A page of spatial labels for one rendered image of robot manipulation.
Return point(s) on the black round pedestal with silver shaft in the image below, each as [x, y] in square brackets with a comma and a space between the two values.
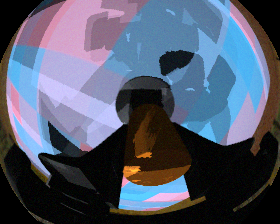
[143, 90]

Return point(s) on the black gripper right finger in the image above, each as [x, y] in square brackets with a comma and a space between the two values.
[209, 160]

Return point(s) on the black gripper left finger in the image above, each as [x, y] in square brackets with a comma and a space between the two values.
[100, 170]

